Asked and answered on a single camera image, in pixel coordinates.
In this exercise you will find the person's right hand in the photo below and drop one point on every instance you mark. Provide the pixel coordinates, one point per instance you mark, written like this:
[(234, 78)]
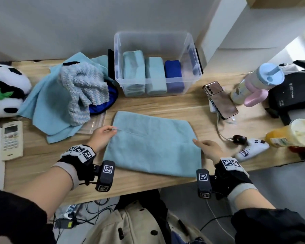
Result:
[(213, 149)]

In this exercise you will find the person's left hand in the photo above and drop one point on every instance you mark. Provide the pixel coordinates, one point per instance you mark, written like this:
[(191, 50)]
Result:
[(100, 138)]

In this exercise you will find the light blue towel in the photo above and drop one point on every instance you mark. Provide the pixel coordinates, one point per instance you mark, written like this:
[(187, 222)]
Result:
[(43, 106), (134, 90), (134, 66), (155, 73), (152, 144)]

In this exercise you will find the grey striped towel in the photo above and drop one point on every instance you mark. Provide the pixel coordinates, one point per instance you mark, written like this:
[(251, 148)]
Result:
[(81, 86)]

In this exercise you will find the dark blue towel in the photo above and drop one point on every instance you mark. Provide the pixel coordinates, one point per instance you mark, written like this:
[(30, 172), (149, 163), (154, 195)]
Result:
[(174, 73)]

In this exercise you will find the clear plastic storage box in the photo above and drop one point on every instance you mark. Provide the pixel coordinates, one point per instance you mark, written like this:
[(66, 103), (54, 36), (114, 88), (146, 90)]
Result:
[(155, 43)]

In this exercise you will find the person's left forearm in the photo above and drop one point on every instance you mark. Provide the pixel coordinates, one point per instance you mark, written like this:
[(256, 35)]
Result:
[(45, 190)]

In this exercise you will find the person's right forearm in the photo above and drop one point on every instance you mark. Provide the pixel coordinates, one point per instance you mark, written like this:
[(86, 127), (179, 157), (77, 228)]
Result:
[(254, 200)]

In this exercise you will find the black device box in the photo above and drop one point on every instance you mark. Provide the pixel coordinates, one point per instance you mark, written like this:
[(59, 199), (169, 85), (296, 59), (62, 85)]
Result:
[(292, 96)]

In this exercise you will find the black round plug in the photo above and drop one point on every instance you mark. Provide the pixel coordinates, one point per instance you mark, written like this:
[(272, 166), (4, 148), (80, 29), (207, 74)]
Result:
[(239, 140)]

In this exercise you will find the dark blue grey cloth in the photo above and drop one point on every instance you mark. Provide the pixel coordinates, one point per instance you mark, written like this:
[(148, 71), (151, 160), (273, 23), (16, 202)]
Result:
[(104, 106)]

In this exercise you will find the black wrist brace with markers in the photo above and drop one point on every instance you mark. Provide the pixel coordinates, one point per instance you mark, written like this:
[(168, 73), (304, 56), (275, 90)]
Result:
[(231, 177), (76, 162)]

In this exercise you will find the white game controller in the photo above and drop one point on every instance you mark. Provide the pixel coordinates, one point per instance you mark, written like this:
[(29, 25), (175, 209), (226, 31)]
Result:
[(254, 148)]

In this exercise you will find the white power bank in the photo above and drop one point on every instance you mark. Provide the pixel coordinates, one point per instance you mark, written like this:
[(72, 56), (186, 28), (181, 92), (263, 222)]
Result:
[(212, 106)]

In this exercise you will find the rose gold smartphone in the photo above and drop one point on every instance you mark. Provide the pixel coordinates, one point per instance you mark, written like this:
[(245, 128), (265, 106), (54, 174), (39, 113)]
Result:
[(222, 101)]

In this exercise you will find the white power strip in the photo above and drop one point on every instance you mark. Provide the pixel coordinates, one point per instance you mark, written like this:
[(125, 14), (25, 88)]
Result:
[(70, 210)]

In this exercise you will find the white remote control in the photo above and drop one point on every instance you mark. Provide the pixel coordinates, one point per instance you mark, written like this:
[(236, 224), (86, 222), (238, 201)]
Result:
[(12, 142)]

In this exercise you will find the beige coat with black buttons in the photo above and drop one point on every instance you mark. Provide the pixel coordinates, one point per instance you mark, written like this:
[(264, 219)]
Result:
[(127, 223)]

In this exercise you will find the black adapter with yellow label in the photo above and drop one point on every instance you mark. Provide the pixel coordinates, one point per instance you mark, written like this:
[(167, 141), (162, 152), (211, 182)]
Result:
[(64, 223)]

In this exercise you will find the panda plush toy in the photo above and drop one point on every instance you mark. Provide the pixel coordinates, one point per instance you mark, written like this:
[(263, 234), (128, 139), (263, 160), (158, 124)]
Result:
[(5, 76)]

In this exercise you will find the white shelf unit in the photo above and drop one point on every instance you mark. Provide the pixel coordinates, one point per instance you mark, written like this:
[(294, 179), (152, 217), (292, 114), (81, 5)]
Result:
[(251, 35)]

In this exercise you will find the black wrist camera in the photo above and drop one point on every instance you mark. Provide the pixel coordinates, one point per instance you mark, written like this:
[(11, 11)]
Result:
[(203, 184), (105, 175)]

